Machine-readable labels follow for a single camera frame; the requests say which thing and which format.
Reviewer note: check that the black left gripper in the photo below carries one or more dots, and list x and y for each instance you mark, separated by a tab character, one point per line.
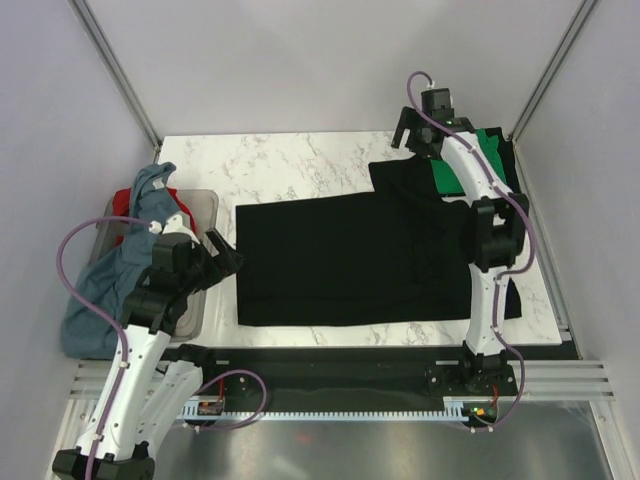
228	260

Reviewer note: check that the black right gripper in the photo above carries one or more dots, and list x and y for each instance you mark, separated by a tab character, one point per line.
408	121

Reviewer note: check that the black t-shirt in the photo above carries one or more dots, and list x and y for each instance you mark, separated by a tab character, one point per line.
390	255
507	160

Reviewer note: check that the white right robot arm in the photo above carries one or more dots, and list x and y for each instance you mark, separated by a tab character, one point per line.
497	244

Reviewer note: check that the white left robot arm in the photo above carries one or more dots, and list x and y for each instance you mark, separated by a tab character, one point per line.
130	419

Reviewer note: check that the clear plastic bin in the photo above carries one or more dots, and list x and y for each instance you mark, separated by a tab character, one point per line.
203	205

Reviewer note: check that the folded green t-shirt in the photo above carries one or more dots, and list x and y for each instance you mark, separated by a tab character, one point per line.
446	182

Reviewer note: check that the folded black t-shirt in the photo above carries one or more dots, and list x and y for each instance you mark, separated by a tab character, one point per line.
507	160

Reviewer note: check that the red t-shirt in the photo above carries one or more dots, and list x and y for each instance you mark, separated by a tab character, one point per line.
159	208

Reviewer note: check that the blue-grey t-shirt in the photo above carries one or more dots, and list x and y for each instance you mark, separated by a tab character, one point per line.
106	283

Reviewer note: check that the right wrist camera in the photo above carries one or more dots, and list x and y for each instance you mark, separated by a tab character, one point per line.
437	104

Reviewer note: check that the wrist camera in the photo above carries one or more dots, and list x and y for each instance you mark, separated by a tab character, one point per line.
174	244
437	104

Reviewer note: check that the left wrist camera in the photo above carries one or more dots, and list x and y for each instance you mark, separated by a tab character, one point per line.
174	244

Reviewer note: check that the white slotted cable duct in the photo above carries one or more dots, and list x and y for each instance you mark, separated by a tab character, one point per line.
194	410

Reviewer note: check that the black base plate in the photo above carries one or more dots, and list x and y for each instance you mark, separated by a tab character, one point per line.
352	380

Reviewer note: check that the right aluminium frame post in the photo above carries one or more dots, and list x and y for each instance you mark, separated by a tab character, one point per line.
569	38

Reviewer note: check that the aluminium frame post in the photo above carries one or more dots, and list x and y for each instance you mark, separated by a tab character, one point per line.
107	54
569	38

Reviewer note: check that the left aluminium frame post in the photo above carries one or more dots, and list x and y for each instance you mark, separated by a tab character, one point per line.
107	54

